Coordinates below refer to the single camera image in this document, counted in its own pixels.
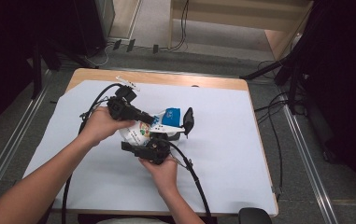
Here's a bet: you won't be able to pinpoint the light wooden shelf unit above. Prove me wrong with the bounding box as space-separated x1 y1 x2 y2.
168 0 315 62

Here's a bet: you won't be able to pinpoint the black chair armrest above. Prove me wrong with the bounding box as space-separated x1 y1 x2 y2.
238 207 273 224

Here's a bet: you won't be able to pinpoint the metal floor rail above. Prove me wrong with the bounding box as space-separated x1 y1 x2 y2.
282 102 338 224
0 69 53 216

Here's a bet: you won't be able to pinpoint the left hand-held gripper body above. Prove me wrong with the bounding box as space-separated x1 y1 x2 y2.
107 76 141 121

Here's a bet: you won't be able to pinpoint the blue and white pouch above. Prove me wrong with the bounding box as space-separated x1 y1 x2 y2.
118 106 183 147

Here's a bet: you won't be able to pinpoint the white paper sheet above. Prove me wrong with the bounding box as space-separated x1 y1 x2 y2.
22 79 279 217

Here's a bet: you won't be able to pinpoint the right hand-held gripper cable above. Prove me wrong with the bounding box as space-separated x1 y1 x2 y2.
163 138 213 217

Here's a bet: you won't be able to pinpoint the black hanging cable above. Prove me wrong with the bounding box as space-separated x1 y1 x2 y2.
169 0 190 51

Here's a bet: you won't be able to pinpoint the black floor cables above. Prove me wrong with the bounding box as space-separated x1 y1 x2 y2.
253 60 292 200

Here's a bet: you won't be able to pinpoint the left hand-held gripper cable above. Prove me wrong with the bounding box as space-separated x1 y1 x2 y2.
61 82 124 224

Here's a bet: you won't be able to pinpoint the black metal stand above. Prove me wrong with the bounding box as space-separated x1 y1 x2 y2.
240 0 323 115
30 31 99 100

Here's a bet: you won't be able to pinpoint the hand-held gripper cable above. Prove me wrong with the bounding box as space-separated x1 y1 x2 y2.
163 138 213 217
61 82 124 224

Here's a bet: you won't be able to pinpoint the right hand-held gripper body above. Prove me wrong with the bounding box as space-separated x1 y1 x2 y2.
141 124 186 166

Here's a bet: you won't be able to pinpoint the person's left hand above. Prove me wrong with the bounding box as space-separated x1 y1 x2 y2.
78 106 136 148

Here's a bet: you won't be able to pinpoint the person's right hand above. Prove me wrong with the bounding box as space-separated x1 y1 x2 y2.
138 155 179 199

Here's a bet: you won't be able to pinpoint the white floor cable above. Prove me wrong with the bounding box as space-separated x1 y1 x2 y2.
83 43 111 68

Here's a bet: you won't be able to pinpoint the clear container with black lid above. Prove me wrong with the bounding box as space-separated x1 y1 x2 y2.
165 106 195 141

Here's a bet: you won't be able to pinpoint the wooden table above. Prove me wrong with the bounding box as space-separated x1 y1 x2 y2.
48 68 280 218

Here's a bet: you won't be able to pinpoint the person's clothing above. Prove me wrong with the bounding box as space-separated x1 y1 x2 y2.
77 214 179 224

